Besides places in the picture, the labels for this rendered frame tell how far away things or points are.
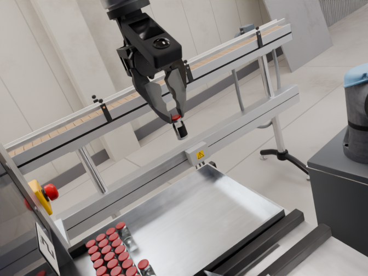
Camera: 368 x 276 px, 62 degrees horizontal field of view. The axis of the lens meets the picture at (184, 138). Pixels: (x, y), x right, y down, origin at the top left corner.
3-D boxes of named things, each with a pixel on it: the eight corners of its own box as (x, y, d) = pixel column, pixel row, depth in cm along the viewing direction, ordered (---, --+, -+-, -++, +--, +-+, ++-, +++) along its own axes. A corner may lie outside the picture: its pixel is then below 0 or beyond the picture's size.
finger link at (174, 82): (183, 105, 62) (163, 63, 58) (197, 110, 57) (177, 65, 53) (170, 113, 62) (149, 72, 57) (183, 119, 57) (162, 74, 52)
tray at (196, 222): (124, 346, 46) (114, 333, 45) (88, 249, 68) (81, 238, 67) (287, 223, 57) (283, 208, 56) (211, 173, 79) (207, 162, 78)
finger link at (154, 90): (162, 118, 61) (147, 73, 57) (174, 124, 56) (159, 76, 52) (148, 124, 60) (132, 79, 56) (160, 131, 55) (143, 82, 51)
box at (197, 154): (193, 167, 167) (188, 153, 164) (189, 164, 172) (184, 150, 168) (211, 156, 171) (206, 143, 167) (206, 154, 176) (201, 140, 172)
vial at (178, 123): (180, 142, 58) (173, 121, 56) (176, 138, 60) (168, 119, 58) (190, 136, 58) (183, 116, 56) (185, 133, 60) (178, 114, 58)
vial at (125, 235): (125, 246, 65) (116, 230, 63) (122, 240, 67) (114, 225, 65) (134, 240, 66) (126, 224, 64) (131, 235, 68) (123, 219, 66)
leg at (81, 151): (134, 266, 170) (69, 150, 138) (128, 257, 178) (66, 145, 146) (148, 256, 173) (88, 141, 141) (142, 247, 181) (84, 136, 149)
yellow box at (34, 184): (22, 231, 69) (4, 207, 66) (21, 216, 75) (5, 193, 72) (55, 213, 71) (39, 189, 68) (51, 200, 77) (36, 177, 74)
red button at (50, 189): (46, 207, 71) (37, 194, 70) (44, 200, 75) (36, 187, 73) (62, 199, 73) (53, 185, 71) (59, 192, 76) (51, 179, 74)
